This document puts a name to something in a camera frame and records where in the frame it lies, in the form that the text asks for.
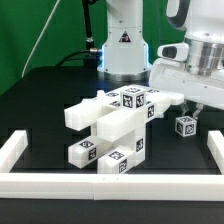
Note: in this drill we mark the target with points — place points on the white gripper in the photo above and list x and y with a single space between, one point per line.
169 75

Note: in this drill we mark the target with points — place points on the white chair seat part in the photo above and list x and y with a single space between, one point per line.
135 140

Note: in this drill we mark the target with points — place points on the white chair back part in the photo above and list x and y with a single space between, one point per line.
112 121

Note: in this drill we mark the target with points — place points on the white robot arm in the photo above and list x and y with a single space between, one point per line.
193 67

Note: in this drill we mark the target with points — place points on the white bar part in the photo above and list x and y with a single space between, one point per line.
12 150

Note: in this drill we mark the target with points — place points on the white right fence wall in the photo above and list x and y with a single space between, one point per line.
215 144

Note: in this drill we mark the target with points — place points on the white fence wall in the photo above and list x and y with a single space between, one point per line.
112 187
215 144

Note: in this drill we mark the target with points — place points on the white front fence wall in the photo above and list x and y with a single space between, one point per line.
112 187

